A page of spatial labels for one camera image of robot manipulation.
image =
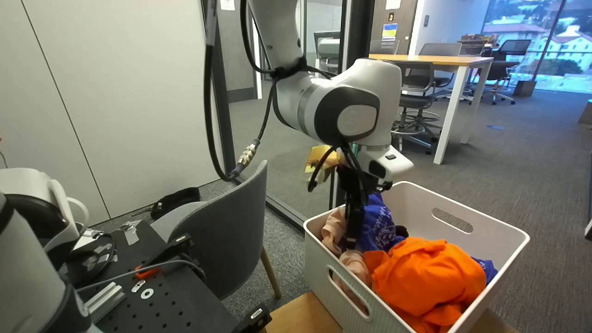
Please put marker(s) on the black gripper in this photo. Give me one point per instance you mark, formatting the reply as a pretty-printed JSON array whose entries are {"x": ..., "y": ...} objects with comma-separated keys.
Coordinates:
[{"x": 362, "y": 186}]

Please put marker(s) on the peach shirt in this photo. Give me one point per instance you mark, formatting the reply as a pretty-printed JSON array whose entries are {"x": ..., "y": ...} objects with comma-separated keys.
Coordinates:
[{"x": 336, "y": 238}]

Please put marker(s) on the blue patterned bandana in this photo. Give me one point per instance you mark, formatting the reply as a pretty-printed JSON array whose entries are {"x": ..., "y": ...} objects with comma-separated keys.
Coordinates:
[{"x": 382, "y": 227}]

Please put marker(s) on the grey plastic chair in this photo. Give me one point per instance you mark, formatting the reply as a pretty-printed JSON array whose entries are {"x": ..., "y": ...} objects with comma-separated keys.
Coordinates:
[{"x": 229, "y": 234}]

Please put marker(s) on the white plastic bin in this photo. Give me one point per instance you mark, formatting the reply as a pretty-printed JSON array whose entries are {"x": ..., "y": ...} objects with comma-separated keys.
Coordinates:
[{"x": 493, "y": 247}]

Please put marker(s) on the black office chair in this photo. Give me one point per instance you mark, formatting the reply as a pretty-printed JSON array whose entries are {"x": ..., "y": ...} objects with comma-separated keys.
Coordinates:
[{"x": 506, "y": 56}]

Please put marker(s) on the black garment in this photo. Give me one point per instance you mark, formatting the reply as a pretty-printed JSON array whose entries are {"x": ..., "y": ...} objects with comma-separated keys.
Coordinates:
[{"x": 401, "y": 232}]

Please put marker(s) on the yellowish wrist attachment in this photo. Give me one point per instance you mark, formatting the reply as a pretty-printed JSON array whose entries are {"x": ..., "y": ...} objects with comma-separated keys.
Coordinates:
[{"x": 321, "y": 160}]

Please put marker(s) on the orange garment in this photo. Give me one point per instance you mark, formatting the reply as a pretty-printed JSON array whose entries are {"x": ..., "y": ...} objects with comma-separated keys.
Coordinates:
[{"x": 426, "y": 278}]

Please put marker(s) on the brown cardboard box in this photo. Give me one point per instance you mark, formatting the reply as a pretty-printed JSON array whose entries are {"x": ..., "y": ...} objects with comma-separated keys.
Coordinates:
[{"x": 303, "y": 317}]

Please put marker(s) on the grey office stool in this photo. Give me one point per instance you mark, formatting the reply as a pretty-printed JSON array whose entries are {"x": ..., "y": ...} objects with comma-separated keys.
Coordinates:
[{"x": 417, "y": 93}]

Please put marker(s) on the wooden-top white table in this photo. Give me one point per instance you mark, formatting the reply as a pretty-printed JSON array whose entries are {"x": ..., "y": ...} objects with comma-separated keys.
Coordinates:
[{"x": 445, "y": 60}]

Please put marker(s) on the blue yellow poster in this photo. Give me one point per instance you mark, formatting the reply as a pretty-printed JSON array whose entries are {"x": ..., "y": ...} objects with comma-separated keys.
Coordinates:
[{"x": 389, "y": 32}]

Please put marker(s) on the white washer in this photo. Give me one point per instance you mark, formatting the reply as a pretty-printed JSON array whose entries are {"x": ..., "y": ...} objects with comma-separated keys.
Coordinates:
[{"x": 147, "y": 293}]

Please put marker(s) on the white paper label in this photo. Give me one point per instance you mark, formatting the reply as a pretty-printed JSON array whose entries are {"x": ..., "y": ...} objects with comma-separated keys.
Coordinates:
[{"x": 132, "y": 236}]

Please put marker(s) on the small white tag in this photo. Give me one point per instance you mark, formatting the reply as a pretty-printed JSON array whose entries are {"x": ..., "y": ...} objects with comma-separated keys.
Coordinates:
[{"x": 138, "y": 286}]

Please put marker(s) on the black device white stickers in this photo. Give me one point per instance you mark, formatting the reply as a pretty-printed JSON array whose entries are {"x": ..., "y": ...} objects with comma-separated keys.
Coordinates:
[{"x": 93, "y": 256}]

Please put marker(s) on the black door frame post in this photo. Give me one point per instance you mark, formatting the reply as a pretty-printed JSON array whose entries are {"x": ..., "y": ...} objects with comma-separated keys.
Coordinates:
[{"x": 362, "y": 29}]

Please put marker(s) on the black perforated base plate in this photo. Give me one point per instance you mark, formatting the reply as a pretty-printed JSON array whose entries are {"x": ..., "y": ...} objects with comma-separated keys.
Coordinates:
[{"x": 179, "y": 308}]

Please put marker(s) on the aluminium extrusion rail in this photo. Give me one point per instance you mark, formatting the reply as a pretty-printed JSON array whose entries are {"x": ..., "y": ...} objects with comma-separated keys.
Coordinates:
[{"x": 103, "y": 302}]

